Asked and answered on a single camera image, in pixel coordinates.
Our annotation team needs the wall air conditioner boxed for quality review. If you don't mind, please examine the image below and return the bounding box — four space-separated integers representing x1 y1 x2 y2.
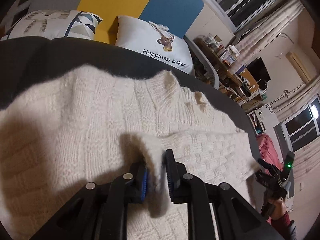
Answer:
286 52 310 83

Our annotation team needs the cream knit sweater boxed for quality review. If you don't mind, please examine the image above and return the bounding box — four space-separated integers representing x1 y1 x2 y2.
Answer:
0 65 263 240

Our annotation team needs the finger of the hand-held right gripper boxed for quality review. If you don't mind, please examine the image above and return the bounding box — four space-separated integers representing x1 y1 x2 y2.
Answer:
255 171 275 188
258 157 277 177

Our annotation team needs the patterned curtain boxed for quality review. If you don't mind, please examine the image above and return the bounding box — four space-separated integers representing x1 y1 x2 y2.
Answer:
287 142 320 213
230 0 304 73
271 80 320 115

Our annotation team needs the red quilt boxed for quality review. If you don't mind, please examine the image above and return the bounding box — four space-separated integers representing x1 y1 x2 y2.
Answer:
256 134 284 170

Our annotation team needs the white deer-print pillow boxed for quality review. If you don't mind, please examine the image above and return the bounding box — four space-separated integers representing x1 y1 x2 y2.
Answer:
115 15 195 77

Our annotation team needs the person's right hand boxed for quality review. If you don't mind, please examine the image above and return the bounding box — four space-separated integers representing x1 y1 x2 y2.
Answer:
271 197 288 220

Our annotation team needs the barred window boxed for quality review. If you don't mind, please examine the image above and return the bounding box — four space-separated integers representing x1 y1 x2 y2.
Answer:
195 0 290 30

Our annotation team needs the geometric-print pillow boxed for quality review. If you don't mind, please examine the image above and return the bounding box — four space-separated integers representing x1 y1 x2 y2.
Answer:
0 10 103 42

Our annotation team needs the dark star-print cloth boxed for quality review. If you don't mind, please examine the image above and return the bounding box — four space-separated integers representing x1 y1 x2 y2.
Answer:
0 0 33 30

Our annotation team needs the black flat screen monitor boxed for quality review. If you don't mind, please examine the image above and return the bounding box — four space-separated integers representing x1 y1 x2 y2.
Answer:
246 57 271 82

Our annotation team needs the low grey cabinet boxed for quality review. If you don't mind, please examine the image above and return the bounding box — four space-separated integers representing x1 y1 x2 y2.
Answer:
246 105 265 134

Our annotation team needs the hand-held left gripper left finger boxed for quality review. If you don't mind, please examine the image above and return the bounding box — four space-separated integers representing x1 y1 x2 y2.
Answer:
30 161 150 240

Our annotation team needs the dark wooden desk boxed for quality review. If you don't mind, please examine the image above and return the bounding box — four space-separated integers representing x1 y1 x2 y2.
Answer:
194 37 248 90

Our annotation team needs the white-framed window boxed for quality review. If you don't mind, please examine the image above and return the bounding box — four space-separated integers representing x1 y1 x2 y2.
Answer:
281 97 320 152

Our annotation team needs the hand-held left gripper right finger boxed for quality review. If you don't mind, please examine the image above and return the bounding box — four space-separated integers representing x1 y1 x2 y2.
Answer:
164 149 278 240

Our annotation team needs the light wooden desk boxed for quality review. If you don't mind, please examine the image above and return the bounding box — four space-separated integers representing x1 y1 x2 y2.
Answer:
237 67 268 105

